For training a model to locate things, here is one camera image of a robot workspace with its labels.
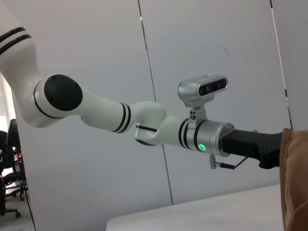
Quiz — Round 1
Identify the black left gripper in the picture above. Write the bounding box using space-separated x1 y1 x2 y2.
222 129 283 169

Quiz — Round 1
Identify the khaki canvas food bag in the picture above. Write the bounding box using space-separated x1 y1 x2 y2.
279 127 308 231

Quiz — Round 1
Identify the black upright pole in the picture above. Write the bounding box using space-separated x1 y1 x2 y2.
16 125 37 231

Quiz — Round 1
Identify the black office chair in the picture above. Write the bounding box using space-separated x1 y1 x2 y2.
6 119 29 202
0 129 22 218

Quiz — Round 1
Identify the left gripper cable with plug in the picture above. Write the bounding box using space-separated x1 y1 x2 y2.
208 154 247 170

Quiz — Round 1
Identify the silver camera mount bracket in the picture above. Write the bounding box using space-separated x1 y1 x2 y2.
185 102 209 128

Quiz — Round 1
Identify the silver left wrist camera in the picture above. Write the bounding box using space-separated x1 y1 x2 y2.
178 74 229 108

